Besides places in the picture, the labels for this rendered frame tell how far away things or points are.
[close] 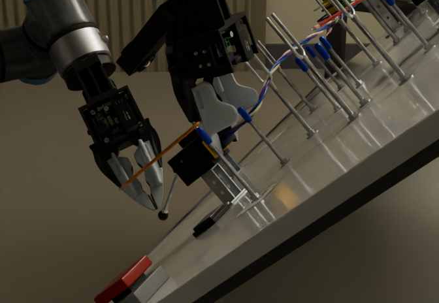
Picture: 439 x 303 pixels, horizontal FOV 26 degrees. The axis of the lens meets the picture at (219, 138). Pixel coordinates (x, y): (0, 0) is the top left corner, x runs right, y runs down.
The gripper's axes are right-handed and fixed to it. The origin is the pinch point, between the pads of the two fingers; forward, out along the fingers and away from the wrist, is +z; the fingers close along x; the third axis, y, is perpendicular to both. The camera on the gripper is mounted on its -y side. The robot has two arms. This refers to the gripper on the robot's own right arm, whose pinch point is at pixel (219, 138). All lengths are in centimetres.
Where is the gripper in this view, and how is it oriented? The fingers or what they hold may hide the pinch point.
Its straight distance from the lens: 115.8
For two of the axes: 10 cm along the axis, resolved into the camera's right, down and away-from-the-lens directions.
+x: 4.5, -4.0, 8.0
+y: 8.3, -1.4, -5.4
